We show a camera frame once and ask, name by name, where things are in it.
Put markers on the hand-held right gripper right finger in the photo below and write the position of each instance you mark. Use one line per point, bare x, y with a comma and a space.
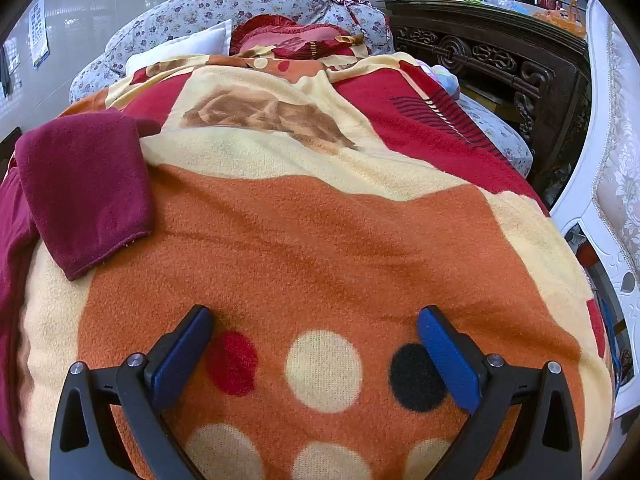
445, 355

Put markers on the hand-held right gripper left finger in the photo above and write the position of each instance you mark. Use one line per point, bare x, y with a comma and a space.
181, 355

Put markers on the maroon sweater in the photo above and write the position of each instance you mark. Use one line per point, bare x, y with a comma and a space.
85, 195

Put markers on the orange patterned fleece blanket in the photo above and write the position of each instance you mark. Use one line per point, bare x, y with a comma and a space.
320, 240

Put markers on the floral bed sheet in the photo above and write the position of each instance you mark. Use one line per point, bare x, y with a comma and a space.
492, 130

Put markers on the white ornate chair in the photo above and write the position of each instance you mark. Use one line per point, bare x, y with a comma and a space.
607, 170

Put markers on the pastel plush toy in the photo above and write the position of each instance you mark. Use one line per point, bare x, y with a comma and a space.
442, 77

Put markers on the dark carved wooden cabinet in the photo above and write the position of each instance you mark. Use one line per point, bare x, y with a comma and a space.
500, 65

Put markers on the white pillow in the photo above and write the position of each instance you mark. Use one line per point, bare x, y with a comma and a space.
177, 47

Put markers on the dark hanging cloth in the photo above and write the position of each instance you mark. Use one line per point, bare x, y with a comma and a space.
5, 72

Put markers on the red ruffled pillow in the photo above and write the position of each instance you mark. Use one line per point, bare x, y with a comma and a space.
295, 40

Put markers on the floral upholstered headboard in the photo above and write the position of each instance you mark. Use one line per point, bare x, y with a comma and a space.
200, 15

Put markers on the orange plastic bag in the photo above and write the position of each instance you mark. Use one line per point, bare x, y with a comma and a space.
562, 19

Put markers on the wall calendar poster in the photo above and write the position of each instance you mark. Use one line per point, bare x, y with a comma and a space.
39, 32

